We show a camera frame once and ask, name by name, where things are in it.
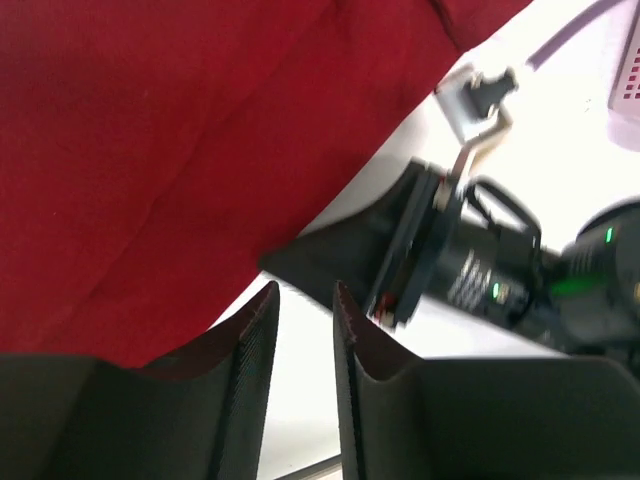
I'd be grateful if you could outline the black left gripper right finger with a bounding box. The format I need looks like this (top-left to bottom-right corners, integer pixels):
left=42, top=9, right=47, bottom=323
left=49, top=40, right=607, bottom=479
left=333, top=284, right=639, bottom=479

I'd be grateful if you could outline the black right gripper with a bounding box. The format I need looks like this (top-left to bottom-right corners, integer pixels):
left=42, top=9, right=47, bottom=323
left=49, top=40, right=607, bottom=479
left=258, top=162, right=639, bottom=350

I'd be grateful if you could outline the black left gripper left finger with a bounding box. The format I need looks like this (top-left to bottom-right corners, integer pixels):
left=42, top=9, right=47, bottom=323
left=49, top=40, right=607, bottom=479
left=1, top=282, right=279, bottom=479

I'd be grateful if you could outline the dark red t shirt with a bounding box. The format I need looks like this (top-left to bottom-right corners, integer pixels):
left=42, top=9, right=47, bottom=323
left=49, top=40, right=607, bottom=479
left=1, top=0, right=524, bottom=366

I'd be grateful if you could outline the white plastic basket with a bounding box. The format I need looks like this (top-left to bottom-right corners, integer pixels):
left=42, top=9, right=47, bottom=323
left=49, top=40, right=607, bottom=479
left=608, top=1, right=639, bottom=152

